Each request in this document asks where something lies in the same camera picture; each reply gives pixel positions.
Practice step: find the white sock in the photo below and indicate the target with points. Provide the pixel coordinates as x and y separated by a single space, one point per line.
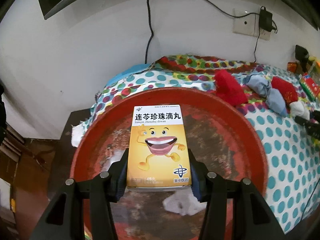
299 109

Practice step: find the white wall socket plate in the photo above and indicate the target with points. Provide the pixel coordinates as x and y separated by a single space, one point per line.
249 26

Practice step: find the yellow cartoon medicine box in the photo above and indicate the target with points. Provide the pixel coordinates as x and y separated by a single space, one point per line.
158 156

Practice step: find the red round tray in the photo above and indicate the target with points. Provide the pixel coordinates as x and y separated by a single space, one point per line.
217 134

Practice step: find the orange red snack packet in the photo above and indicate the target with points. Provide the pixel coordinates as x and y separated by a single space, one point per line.
292 67

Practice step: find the black power adapter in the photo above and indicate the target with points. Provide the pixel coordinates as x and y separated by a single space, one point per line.
265 19

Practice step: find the red green snack box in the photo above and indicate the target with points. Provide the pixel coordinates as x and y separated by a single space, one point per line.
309 86

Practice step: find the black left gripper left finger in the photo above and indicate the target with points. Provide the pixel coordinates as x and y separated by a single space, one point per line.
64 216

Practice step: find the polka dot bed sheet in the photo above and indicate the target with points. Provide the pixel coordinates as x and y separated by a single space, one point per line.
292 155

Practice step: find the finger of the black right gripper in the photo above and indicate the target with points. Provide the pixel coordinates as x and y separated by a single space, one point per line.
310 120

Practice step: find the light blue sock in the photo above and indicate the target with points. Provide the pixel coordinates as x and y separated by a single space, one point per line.
259 84
276 102

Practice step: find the red sock with gold print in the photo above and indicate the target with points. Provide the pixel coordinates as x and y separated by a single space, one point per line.
286 89

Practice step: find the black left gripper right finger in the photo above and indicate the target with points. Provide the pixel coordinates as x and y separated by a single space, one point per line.
252 217

